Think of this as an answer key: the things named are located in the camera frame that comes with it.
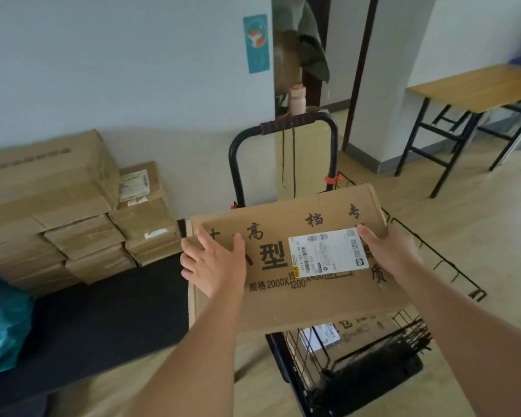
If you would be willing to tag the person's right hand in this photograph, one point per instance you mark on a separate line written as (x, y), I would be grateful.
(395, 251)

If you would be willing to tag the person's left hand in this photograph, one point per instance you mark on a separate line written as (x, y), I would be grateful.
(217, 273)

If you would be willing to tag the large box with left label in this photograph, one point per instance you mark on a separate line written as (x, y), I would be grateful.
(360, 338)

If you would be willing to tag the large box with label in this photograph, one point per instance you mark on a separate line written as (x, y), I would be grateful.
(312, 299)
(360, 338)

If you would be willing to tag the large box with right label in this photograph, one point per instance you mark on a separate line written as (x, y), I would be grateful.
(312, 299)

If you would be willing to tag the small brown cardboard box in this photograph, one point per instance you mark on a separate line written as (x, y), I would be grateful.
(91, 238)

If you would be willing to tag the long cosmetics organiser box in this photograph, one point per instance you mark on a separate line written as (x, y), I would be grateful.
(47, 186)

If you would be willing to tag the teal package short label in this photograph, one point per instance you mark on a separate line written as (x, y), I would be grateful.
(4, 325)

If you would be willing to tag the person's right forearm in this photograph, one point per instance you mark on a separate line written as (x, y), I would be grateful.
(473, 343)

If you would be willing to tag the person's left forearm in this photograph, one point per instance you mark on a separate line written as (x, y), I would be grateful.
(191, 364)

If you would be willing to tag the black low metal table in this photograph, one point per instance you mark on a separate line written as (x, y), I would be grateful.
(104, 308)

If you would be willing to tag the beige cabinet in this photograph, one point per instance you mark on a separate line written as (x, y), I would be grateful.
(312, 160)

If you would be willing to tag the pink bottle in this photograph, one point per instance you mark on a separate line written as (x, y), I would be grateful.
(297, 101)

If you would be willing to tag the wooden table black legs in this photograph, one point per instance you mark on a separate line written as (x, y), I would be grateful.
(473, 86)

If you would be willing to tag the dark green draped cloth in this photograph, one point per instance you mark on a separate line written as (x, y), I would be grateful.
(306, 43)

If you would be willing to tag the dark brown door frame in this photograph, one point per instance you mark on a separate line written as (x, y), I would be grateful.
(359, 69)

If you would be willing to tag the teal wall poster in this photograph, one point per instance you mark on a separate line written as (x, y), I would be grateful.
(256, 43)

